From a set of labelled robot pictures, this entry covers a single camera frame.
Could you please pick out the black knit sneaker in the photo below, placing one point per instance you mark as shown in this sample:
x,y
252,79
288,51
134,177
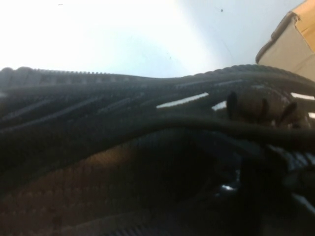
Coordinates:
x,y
73,110

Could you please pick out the brown cardboard shoe box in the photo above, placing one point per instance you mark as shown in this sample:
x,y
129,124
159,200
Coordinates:
x,y
290,44

